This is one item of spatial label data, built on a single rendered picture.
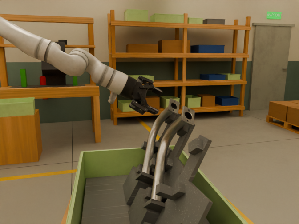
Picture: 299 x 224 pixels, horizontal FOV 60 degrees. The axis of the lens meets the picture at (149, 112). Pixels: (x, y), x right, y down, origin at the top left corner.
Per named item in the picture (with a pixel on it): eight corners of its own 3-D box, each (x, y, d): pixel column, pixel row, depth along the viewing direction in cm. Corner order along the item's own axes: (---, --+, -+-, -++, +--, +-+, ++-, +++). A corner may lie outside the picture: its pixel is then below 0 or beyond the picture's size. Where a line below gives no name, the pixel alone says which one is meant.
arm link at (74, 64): (80, 82, 84) (37, 67, 81) (86, 70, 91) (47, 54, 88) (86, 65, 80) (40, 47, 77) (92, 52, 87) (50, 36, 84)
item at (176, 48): (244, 116, 597) (252, 14, 552) (114, 126, 516) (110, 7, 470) (231, 112, 648) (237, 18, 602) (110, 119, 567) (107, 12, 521)
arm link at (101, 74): (108, 78, 95) (103, 91, 88) (67, 58, 90) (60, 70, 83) (116, 63, 91) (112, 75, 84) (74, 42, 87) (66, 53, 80)
